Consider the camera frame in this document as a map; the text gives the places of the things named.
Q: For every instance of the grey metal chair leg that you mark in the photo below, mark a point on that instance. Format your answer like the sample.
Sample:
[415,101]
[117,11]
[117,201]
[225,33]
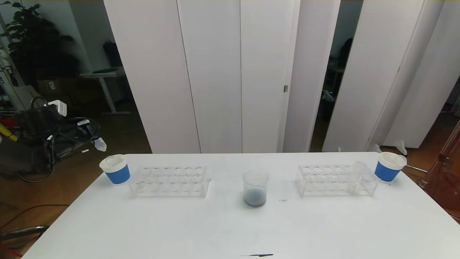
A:
[25,232]

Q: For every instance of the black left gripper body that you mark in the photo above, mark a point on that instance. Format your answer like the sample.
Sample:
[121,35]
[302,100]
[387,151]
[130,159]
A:
[72,138]

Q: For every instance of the test tube with red pigment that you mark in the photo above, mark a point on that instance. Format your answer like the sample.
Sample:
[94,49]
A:
[100,144]
[398,160]

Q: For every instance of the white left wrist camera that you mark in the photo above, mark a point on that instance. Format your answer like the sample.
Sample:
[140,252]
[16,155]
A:
[59,108]

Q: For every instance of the brown cardboard box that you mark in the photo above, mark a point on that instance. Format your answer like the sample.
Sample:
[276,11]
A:
[54,85]

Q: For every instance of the white robot column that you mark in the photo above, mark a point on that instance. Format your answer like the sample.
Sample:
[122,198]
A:
[7,79]

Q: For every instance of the blue and white paper cup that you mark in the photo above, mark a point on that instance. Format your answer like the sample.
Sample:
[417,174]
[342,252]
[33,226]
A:
[118,175]
[386,172]

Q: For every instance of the clear plastic beaker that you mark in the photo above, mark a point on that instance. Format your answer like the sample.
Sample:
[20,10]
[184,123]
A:
[255,199]

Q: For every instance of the test tube with blue pigment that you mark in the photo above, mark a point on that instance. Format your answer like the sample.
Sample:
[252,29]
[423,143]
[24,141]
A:
[109,162]

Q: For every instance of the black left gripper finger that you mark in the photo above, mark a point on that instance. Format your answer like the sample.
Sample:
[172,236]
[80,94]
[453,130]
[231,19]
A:
[95,131]

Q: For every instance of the clear acrylic test tube rack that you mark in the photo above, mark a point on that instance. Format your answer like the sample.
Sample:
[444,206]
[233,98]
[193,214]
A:
[172,191]
[334,190]

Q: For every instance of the brown metal stand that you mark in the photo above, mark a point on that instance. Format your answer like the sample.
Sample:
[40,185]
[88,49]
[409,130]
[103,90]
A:
[445,180]

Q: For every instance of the yellow tool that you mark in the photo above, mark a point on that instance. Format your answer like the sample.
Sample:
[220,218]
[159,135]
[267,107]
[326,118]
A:
[9,133]

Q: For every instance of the test tube with pale yellow pigment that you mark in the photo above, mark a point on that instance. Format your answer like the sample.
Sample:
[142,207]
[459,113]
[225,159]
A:
[354,184]

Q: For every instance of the dark green potted plant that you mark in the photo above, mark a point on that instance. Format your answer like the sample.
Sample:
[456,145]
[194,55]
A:
[36,43]

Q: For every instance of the white machine with red line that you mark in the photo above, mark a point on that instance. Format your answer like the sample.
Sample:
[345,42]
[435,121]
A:
[27,95]

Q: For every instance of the black backpack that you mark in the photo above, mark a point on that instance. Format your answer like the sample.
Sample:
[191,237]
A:
[113,54]

